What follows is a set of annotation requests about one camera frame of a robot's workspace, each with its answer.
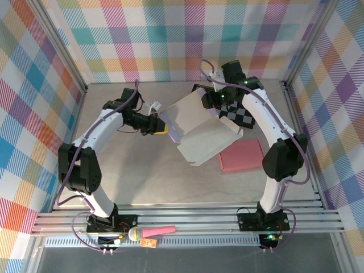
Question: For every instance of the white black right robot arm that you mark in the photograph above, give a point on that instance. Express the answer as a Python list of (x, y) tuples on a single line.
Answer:
[(264, 116)]

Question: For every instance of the pink white toy microphone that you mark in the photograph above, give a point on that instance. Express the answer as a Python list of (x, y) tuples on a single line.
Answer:
[(159, 231)]

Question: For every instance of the small green circuit board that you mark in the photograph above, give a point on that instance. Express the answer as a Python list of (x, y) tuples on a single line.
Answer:
[(118, 241)]

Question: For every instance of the aluminium corner post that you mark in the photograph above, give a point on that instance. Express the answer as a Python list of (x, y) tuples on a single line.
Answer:
[(310, 39), (58, 42)]

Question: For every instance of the black board with green light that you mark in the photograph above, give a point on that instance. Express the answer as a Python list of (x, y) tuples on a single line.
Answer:
[(270, 238)]

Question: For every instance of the aluminium side rail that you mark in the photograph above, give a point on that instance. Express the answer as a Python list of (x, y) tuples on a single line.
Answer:
[(294, 113), (74, 128)]

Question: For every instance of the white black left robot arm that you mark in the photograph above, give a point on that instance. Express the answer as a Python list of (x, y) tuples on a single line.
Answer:
[(99, 133)]

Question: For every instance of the pink paper box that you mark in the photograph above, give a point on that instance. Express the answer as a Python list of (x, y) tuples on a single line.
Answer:
[(241, 155)]

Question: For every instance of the aluminium base frame rail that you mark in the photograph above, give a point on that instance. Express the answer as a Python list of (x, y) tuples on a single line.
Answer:
[(185, 220)]

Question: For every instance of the lavender paper box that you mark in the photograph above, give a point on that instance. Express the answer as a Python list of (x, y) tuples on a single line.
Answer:
[(204, 139)]

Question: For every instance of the small orange circuit board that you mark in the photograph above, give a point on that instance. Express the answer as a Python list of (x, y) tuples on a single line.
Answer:
[(148, 243)]

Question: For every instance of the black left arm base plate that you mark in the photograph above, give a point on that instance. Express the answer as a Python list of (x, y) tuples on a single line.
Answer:
[(129, 220)]

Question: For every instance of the black grey checkerboard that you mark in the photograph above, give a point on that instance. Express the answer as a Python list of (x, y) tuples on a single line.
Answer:
[(239, 118)]

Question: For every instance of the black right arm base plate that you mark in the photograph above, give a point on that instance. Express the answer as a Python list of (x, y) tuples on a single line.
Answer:
[(246, 223)]

